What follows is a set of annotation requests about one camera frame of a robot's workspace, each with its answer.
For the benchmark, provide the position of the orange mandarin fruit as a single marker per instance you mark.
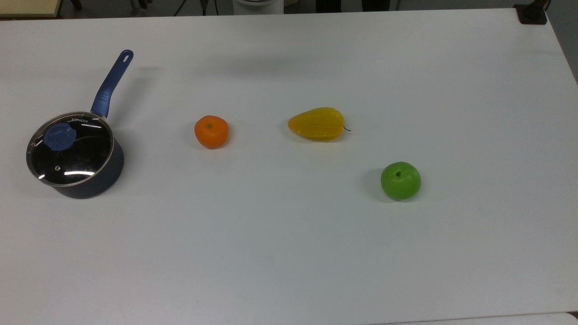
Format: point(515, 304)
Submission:
point(211, 132)

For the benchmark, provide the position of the light wooden side table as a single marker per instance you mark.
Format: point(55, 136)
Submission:
point(27, 6)

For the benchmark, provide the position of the glass lid blue knob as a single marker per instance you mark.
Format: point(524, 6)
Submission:
point(58, 137)

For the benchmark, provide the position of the black table clamp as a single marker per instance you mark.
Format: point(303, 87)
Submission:
point(532, 14)

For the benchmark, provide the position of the green apple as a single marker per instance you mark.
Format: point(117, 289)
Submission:
point(400, 181)

